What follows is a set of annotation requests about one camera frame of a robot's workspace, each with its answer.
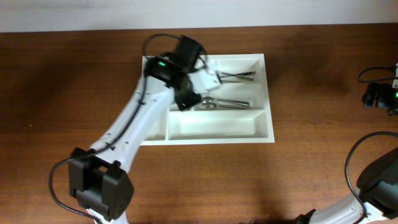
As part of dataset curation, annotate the white cutlery tray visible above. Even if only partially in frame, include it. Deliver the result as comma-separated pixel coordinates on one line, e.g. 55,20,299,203
143,54,275,146

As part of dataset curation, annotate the silver fork with long handle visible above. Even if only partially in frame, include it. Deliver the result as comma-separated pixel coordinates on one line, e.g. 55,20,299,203
219,74,254,82

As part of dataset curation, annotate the large silver spoon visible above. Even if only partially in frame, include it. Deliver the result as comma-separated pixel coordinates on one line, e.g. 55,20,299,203
197,103,251,110
201,93,250,106

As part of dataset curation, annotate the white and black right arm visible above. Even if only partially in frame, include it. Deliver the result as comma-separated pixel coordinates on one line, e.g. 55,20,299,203
294,131,397,224

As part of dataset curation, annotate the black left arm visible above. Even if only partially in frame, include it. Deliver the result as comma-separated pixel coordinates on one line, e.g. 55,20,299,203
65,35,213,223

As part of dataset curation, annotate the black left camera cable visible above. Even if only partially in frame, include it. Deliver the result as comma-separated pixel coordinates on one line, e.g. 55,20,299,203
48,33,208,223

